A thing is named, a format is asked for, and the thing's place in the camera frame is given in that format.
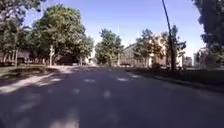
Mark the grey building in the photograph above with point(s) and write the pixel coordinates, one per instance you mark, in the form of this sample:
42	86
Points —
127	55

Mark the dark asphalt road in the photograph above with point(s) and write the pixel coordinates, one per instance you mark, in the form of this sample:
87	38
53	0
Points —
113	100

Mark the orange building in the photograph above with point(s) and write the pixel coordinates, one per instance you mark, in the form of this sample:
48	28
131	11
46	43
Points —
158	50

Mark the tall dark pole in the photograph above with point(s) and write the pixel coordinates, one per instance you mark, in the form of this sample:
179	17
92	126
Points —
169	40

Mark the row of trees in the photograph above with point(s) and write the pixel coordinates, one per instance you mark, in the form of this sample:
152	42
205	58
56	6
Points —
60	30

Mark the shaded grass verge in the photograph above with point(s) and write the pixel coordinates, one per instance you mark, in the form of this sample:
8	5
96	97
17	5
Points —
193	76

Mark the pale roadside path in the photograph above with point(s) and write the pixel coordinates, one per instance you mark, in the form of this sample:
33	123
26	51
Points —
26	81

